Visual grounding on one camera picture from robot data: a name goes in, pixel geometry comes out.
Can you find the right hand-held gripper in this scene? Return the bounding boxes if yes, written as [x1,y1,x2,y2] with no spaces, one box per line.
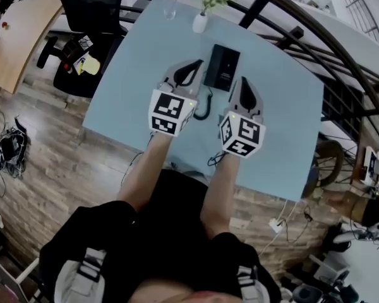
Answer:
[219,76,267,160]

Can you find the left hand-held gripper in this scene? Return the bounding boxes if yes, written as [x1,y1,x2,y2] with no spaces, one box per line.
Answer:
[148,59,207,138]

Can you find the black telephone handset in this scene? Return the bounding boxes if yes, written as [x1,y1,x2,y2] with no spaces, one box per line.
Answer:
[203,44,225,90]

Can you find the person's left forearm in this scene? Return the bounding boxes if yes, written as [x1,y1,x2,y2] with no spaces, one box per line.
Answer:
[117,132,174,213]

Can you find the person's right forearm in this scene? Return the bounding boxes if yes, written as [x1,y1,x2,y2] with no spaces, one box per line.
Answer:
[200,152,241,240]

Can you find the black rectangular box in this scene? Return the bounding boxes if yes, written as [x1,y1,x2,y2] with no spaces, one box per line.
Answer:
[219,45,241,93]

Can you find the white vase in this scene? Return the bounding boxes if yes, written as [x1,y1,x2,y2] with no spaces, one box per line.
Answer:
[192,12,208,34]

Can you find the clear drinking glass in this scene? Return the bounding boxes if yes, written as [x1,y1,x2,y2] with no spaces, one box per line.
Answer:
[164,0,178,21]

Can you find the yellow item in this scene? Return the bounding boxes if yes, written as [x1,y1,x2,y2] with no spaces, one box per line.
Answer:
[78,55,102,76]

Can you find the round brown stool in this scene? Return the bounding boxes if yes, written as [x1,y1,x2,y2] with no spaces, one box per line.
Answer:
[302,140,346,199]

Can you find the black office chair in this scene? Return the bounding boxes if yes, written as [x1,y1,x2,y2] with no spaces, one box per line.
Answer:
[35,0,129,99]

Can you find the white power strip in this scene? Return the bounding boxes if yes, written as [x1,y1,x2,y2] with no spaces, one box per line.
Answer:
[268,218,284,234]

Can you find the person's black shirt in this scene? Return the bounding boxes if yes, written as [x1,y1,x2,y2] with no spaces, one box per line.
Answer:
[39,169,282,303]

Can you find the wooden desk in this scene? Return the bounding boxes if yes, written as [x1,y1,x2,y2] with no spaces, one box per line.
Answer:
[0,0,66,95]

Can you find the black coiled phone cord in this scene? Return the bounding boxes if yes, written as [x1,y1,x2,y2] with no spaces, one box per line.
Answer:
[193,86,216,121]

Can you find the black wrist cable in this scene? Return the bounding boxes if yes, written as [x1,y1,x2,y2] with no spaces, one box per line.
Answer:
[207,151,229,167]

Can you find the white cable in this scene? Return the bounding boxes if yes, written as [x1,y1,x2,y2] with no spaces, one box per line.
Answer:
[256,198,300,256]

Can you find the bundle of black cables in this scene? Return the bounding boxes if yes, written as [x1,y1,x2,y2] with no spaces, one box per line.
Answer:
[0,116,30,179]

